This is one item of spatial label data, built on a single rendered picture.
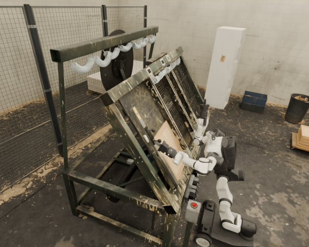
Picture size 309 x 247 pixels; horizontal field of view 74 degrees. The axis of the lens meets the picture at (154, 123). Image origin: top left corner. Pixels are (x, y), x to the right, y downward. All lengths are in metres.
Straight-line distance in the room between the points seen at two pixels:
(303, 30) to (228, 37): 2.08
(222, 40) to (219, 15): 1.57
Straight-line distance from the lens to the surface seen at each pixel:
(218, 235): 2.91
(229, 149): 2.09
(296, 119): 6.33
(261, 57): 7.00
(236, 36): 5.58
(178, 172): 2.36
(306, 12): 6.88
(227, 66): 5.72
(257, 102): 6.27
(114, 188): 2.38
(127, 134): 1.74
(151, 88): 2.31
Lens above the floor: 2.56
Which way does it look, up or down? 31 degrees down
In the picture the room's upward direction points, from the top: 3 degrees clockwise
